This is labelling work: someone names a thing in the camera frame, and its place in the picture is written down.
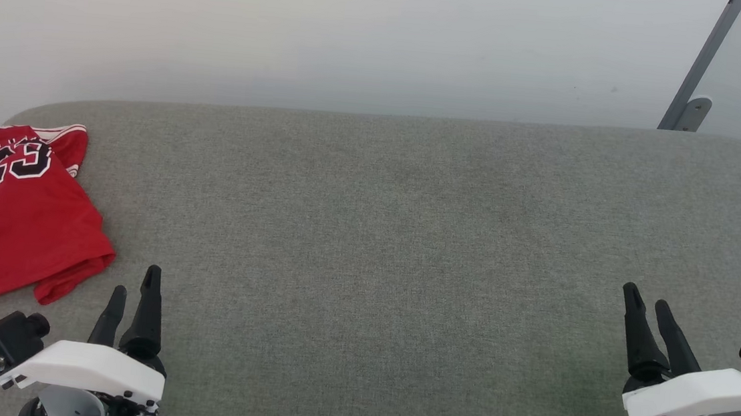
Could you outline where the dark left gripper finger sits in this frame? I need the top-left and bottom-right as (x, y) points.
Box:
(118, 262), (170, 359)
(88, 283), (128, 348)

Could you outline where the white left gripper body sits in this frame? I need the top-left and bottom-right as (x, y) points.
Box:
(0, 335), (175, 416)

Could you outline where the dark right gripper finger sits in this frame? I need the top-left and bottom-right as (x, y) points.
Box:
(648, 299), (708, 380)
(615, 282), (678, 383)

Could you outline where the red basketball jersey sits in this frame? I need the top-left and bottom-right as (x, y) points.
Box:
(0, 118), (127, 318)

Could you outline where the grey metal bar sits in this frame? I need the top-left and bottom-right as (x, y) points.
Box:
(658, 0), (741, 137)

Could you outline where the grey metal bracket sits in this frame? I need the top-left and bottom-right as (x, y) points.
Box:
(676, 94), (714, 134)

